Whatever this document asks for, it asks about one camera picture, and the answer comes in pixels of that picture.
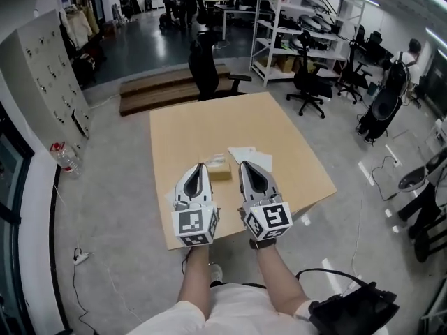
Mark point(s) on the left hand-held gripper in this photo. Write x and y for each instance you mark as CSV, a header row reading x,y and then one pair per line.
x,y
192,222

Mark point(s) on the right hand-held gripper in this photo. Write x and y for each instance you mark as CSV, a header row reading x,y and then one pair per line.
x,y
274,216

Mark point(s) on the person's right forearm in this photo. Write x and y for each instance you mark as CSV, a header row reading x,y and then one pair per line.
x,y
279,281

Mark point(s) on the black shoulder bag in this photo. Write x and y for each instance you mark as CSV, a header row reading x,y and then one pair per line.
x,y
352,312

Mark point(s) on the person's left forearm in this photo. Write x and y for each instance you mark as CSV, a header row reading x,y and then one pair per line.
x,y
195,281

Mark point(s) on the small cardboard box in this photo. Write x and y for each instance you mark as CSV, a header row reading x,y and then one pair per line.
x,y
220,173

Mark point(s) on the black wristwatch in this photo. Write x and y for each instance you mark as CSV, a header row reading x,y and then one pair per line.
x,y
263,243

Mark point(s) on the wooden table with white legs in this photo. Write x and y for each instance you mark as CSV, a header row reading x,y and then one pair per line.
x,y
209,127

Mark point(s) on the person's white shoe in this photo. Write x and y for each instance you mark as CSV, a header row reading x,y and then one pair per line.
x,y
216,274

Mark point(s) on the person's black trousers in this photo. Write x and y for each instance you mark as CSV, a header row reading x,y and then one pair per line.
x,y
223,284

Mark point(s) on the brown wooden steps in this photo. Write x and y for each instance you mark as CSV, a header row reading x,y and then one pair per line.
x,y
157,89

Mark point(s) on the person's white shirt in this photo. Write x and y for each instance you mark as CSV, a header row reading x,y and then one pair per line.
x,y
237,312

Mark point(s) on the large clear water bottle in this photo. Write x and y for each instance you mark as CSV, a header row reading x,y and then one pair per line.
x,y
70,161

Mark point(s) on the white grey dome device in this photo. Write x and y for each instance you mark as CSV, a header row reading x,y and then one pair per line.
x,y
412,179

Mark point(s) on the white metal shelf rack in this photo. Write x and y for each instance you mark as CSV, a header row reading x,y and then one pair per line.
x,y
297,23

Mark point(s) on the black framed window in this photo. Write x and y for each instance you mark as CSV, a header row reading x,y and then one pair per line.
x,y
10,187

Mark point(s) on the grey locker cabinet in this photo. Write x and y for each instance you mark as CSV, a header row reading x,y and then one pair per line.
x,y
45,79

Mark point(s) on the hanging coats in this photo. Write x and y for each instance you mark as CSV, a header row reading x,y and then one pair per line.
x,y
78,33

